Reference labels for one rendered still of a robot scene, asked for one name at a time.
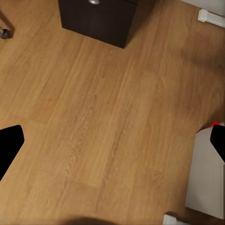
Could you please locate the swivel chair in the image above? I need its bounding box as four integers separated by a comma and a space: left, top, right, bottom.
0, 27, 10, 39

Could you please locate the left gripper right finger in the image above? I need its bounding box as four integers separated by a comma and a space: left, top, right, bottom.
210, 124, 225, 162

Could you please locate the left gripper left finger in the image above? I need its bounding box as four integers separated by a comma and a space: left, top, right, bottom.
0, 125, 24, 181

